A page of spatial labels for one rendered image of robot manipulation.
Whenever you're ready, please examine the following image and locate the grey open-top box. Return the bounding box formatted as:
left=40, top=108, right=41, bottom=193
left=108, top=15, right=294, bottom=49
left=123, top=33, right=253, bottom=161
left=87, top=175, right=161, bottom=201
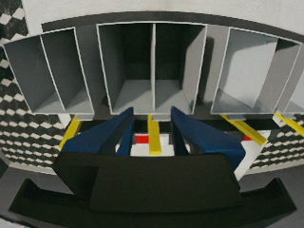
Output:
left=273, top=43, right=304, bottom=137
left=2, top=25, right=106, bottom=150
left=198, top=24, right=302, bottom=146
left=96, top=21, right=207, bottom=155

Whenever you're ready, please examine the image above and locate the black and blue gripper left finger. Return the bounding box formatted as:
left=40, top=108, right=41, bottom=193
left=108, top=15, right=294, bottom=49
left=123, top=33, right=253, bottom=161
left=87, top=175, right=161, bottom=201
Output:
left=59, top=106, right=135, bottom=156

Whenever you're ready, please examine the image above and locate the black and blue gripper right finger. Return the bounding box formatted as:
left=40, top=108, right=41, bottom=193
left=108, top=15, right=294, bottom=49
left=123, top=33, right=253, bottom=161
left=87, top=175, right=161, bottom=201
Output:
left=170, top=106, right=246, bottom=172

